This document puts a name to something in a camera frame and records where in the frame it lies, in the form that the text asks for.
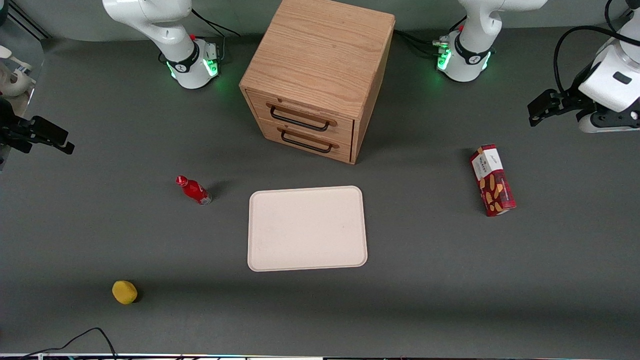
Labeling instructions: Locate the red cookie box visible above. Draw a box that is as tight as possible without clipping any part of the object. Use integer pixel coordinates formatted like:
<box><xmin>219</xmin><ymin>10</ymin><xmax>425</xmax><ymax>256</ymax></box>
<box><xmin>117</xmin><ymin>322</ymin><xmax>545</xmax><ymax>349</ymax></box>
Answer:
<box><xmin>469</xmin><ymin>144</ymin><xmax>517</xmax><ymax>218</ymax></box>

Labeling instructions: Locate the beige plastic tray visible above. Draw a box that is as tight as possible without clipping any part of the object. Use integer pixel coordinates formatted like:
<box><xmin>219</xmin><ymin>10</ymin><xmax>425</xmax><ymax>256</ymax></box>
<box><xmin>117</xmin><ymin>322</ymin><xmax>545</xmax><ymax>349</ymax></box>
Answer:
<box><xmin>247</xmin><ymin>185</ymin><xmax>369</xmax><ymax>273</ymax></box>

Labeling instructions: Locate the small red bottle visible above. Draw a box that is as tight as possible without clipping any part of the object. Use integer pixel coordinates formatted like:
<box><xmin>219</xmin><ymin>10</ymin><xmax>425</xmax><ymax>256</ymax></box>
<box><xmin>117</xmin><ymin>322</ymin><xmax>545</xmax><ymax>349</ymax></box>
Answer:
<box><xmin>175</xmin><ymin>175</ymin><xmax>213</xmax><ymax>206</ymax></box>

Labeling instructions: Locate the yellow lemon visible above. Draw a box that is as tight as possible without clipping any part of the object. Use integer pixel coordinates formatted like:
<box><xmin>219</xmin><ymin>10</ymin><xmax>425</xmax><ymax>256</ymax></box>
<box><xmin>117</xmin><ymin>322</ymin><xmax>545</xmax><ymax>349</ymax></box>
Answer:
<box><xmin>111</xmin><ymin>280</ymin><xmax>139</xmax><ymax>305</ymax></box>

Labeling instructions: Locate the wooden drawer cabinet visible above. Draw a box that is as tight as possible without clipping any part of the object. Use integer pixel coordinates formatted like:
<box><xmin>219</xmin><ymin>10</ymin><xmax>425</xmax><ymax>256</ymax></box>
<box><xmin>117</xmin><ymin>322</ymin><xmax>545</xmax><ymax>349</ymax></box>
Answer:
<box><xmin>239</xmin><ymin>0</ymin><xmax>396</xmax><ymax>165</ymax></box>

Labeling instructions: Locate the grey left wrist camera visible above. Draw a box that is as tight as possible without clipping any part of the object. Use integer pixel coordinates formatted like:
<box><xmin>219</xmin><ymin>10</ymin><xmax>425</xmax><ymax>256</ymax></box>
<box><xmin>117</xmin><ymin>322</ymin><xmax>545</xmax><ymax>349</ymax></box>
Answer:
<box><xmin>576</xmin><ymin>99</ymin><xmax>640</xmax><ymax>134</ymax></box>

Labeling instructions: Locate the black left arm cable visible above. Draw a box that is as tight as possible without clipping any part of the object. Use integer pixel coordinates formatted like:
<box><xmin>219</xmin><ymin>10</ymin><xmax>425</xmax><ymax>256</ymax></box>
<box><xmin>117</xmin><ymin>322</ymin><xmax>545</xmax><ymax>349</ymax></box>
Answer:
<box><xmin>552</xmin><ymin>25</ymin><xmax>623</xmax><ymax>96</ymax></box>

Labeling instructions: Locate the black left base cable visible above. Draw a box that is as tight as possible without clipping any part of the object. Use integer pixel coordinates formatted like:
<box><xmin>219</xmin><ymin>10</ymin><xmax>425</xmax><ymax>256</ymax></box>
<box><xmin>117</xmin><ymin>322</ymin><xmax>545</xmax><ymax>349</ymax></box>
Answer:
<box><xmin>394</xmin><ymin>29</ymin><xmax>451</xmax><ymax>57</ymax></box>

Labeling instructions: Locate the black base cable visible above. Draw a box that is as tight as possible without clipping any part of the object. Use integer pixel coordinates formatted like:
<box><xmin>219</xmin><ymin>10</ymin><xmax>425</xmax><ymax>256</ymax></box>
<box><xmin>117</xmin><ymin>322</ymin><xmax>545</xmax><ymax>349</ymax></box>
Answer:
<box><xmin>191</xmin><ymin>7</ymin><xmax>241</xmax><ymax>38</ymax></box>
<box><xmin>394</xmin><ymin>29</ymin><xmax>451</xmax><ymax>57</ymax></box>

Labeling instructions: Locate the black right base cable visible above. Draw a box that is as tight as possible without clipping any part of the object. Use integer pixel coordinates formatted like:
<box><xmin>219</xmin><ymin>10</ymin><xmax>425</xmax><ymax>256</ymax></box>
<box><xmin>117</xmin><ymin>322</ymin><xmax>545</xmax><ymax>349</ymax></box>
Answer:
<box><xmin>191</xmin><ymin>7</ymin><xmax>241</xmax><ymax>38</ymax></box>

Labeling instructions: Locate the thin black floor cable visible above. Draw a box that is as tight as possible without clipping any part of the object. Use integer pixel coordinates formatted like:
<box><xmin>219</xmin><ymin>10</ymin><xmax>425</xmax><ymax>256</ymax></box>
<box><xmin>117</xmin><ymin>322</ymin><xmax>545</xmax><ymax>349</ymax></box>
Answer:
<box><xmin>20</xmin><ymin>327</ymin><xmax>119</xmax><ymax>359</ymax></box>

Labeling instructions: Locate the wooden drawer with short handle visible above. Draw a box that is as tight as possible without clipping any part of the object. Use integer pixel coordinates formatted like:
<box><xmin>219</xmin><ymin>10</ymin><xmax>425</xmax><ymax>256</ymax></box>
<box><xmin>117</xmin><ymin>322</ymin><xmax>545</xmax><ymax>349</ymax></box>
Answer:
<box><xmin>258</xmin><ymin>119</ymin><xmax>353</xmax><ymax>164</ymax></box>

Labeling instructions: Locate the wooden drawer with long handle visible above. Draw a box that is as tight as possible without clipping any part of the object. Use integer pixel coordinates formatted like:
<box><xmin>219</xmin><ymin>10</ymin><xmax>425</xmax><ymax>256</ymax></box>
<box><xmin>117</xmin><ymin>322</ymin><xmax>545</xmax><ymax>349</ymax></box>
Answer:
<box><xmin>246</xmin><ymin>90</ymin><xmax>355</xmax><ymax>146</ymax></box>

